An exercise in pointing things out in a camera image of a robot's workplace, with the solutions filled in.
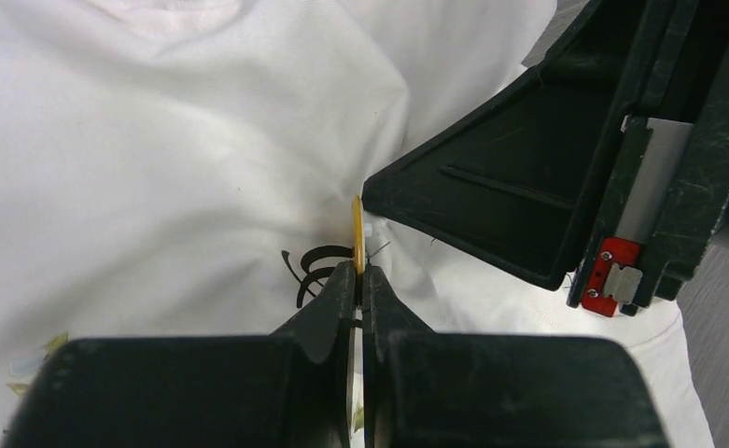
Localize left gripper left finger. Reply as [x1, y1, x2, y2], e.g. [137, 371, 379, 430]
[2, 261, 357, 447]

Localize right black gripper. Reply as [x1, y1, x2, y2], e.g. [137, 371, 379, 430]
[537, 1, 729, 316]

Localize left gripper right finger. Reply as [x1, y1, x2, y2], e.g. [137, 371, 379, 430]
[361, 266, 669, 447]

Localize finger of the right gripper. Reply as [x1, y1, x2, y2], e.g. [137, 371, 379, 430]
[362, 67, 618, 290]

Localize white floral t-shirt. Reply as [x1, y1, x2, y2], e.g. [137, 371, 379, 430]
[0, 0, 715, 448]

